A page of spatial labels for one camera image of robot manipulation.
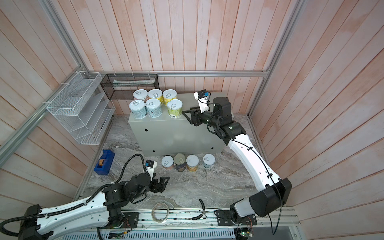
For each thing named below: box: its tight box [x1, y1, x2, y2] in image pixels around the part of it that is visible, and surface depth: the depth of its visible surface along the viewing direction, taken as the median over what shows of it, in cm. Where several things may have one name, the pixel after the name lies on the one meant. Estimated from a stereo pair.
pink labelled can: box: [133, 89, 148, 100], surface depth 76 cm
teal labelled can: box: [129, 99, 147, 120], surface depth 71 cm
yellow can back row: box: [186, 154, 199, 172], surface depth 88 cm
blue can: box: [145, 98, 162, 118], surface depth 72 cm
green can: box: [167, 99, 184, 119], surface depth 71 cm
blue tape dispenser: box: [94, 149, 116, 175], surface depth 90 cm
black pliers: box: [192, 198, 210, 221], surface depth 78 cm
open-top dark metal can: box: [174, 153, 187, 172], surface depth 87 cm
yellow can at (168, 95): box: [162, 88, 178, 107], surface depth 76 cm
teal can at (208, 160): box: [202, 153, 216, 169], surface depth 91 cm
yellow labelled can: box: [148, 88, 163, 99], surface depth 76 cm
